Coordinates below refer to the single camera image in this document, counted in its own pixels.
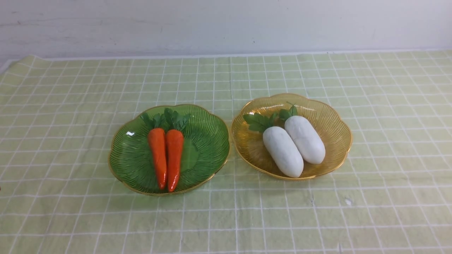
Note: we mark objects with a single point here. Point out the amber glass plate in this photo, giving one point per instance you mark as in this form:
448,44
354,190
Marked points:
334,132

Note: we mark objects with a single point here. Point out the green checked tablecloth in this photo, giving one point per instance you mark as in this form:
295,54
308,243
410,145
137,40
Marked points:
392,195

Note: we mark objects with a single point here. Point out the orange toy carrot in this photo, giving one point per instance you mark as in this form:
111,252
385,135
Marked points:
157,145
174,140

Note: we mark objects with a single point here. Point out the white toy radish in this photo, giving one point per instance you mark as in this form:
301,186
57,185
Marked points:
303,134
278,143

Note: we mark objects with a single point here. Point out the green glass plate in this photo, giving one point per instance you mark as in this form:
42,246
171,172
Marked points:
205,150

